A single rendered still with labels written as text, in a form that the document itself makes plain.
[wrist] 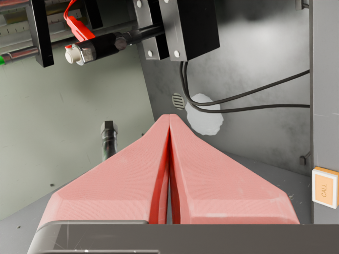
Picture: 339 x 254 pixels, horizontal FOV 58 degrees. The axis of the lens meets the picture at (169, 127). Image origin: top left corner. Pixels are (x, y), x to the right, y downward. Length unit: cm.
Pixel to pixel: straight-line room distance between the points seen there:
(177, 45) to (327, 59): 21
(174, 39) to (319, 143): 25
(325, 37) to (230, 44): 25
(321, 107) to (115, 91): 51
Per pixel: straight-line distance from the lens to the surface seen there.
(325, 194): 45
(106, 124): 40
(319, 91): 40
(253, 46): 57
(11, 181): 72
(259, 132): 63
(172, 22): 47
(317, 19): 38
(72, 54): 41
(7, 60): 59
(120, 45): 41
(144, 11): 51
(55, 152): 74
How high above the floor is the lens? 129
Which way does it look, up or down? 34 degrees down
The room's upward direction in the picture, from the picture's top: 120 degrees counter-clockwise
